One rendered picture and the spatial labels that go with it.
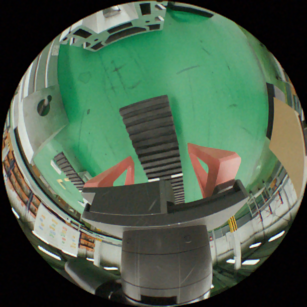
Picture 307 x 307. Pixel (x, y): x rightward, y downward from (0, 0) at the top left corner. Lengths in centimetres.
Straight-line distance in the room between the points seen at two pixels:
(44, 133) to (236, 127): 31
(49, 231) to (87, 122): 303
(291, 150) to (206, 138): 28
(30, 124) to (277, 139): 50
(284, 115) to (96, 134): 43
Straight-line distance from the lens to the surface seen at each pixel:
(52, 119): 18
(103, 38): 15
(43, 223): 301
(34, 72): 22
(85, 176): 25
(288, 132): 33
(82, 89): 17
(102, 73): 15
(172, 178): 15
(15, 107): 40
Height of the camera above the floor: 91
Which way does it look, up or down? 55 degrees down
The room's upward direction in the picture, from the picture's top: 179 degrees clockwise
